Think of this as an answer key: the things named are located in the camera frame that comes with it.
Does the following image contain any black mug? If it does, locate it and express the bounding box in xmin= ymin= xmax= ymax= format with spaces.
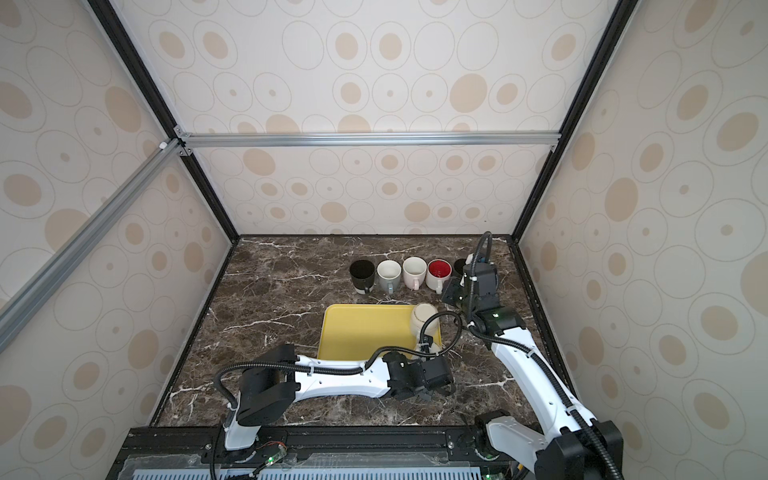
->
xmin=453 ymin=258 xmax=467 ymax=278

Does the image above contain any white mug red inside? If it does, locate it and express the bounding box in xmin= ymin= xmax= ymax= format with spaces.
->
xmin=425 ymin=259 xmax=453 ymax=295

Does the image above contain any pink mug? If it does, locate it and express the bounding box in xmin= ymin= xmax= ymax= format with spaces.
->
xmin=402 ymin=257 xmax=428 ymax=291

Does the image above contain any grey mug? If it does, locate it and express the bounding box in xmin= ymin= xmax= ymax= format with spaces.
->
xmin=376 ymin=260 xmax=402 ymax=296

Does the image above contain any black-green mug white base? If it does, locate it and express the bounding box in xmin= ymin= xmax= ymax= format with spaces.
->
xmin=349 ymin=259 xmax=376 ymax=295

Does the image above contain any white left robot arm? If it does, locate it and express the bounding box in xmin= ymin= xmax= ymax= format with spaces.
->
xmin=213 ymin=344 xmax=455 ymax=451

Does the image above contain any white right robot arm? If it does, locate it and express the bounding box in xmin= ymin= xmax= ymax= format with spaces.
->
xmin=443 ymin=262 xmax=623 ymax=479

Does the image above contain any speckled beige mug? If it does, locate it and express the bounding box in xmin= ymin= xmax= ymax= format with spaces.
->
xmin=409 ymin=303 xmax=441 ymax=344

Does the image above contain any yellow plastic tray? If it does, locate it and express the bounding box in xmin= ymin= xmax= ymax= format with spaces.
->
xmin=317 ymin=304 xmax=417 ymax=361

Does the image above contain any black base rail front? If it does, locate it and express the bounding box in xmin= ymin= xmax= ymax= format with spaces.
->
xmin=107 ymin=424 xmax=625 ymax=480

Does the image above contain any black corner frame post right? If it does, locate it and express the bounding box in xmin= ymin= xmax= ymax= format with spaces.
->
xmin=511 ymin=0 xmax=638 ymax=245

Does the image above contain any black corner frame post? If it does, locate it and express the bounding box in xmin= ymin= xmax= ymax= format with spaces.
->
xmin=511 ymin=0 xmax=638 ymax=245
xmin=87 ymin=0 xmax=240 ymax=244

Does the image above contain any horizontal aluminium rail back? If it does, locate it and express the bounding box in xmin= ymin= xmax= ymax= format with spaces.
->
xmin=181 ymin=131 xmax=560 ymax=148

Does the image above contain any diagonal aluminium rail left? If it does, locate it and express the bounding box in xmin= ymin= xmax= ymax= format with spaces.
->
xmin=1 ymin=138 xmax=181 ymax=350

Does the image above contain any black corner frame post left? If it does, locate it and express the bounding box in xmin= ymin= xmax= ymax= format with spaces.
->
xmin=87 ymin=0 xmax=240 ymax=244

